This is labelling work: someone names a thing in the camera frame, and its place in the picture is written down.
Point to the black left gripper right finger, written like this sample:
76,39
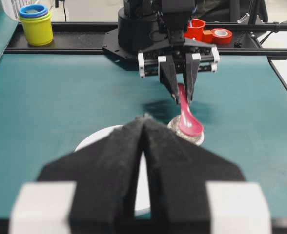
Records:
198,192

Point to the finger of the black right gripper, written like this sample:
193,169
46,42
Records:
167,75
192,63

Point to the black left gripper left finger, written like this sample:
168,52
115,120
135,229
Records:
84,192

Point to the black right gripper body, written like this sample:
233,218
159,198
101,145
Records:
148,57

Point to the pink plastic spoon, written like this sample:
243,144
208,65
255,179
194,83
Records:
188,124

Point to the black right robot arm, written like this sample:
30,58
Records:
151,32

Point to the white round bowl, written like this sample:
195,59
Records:
142,202

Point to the speckled egg-shaped spoon rest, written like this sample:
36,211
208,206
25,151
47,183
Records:
174,126

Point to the red plastic cup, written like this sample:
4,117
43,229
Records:
195,29

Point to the red tape roll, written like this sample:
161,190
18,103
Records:
217,36

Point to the black office chair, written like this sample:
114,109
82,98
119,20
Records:
222,10

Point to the stacked yellow green blue cups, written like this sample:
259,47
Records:
36,23

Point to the black aluminium frame rail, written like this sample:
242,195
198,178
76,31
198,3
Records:
77,68

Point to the white wire basket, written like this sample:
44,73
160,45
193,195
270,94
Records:
12,7

